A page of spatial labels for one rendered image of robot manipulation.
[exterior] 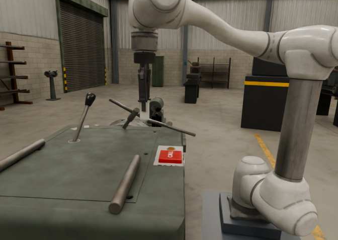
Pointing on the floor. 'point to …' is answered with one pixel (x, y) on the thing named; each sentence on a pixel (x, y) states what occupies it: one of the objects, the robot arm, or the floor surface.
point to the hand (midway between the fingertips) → (144, 110)
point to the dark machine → (264, 96)
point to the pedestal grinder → (52, 84)
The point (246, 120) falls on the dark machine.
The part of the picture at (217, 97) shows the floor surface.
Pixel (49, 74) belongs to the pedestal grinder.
